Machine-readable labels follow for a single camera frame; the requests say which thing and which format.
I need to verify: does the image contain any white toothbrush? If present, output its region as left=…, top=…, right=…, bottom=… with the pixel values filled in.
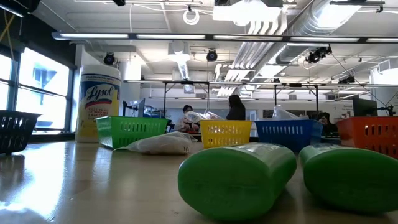
left=183, top=110, right=206, bottom=124

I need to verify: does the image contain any white item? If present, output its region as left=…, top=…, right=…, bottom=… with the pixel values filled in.
left=112, top=131, right=198, bottom=156

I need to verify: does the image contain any green plastic basket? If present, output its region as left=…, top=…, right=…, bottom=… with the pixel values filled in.
left=95, top=115, right=171, bottom=150

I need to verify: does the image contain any green Pert shampoo bottle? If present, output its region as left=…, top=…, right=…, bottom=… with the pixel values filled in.
left=298, top=143, right=398, bottom=214
left=177, top=142, right=298, bottom=222

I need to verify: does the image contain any white bag with black print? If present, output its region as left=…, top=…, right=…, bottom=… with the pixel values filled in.
left=272, top=105, right=309, bottom=121

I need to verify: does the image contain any black plastic basket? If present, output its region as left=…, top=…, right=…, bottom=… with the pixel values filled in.
left=0, top=110, right=42, bottom=156

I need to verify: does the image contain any person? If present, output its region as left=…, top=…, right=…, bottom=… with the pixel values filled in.
left=316, top=111, right=339, bottom=136
left=174, top=105, right=201, bottom=133
left=226, top=94, right=246, bottom=121

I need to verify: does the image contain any yellow plastic basket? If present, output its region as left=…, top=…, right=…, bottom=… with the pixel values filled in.
left=200, top=119, right=254, bottom=149

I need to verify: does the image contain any grey monitor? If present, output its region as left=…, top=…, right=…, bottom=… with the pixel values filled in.
left=127, top=98, right=146, bottom=118

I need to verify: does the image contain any blue plastic basket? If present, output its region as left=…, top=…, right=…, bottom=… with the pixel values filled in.
left=254, top=119, right=325, bottom=153

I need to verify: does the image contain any black overhead light bar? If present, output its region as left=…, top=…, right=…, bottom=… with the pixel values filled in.
left=51, top=30, right=398, bottom=44

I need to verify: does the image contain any Lysol wipes canister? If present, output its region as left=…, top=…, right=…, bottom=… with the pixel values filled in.
left=75, top=64, right=121, bottom=144

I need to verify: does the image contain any white ceiling light fixture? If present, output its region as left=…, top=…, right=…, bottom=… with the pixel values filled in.
left=212, top=0, right=289, bottom=27

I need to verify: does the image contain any black monitor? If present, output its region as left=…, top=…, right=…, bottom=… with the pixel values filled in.
left=353, top=98, right=379, bottom=117

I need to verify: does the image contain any orange plastic basket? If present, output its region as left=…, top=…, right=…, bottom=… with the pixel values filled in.
left=335, top=116, right=398, bottom=160

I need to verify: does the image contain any black background rig frame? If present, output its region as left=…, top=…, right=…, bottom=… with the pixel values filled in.
left=273, top=82, right=320, bottom=121
left=162, top=80, right=211, bottom=119

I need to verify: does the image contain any white cable coil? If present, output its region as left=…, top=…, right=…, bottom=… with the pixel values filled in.
left=182, top=7, right=201, bottom=26

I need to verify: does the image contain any black hanging camera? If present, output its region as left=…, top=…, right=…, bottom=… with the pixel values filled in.
left=338, top=75, right=356, bottom=85
left=305, top=44, right=333, bottom=65

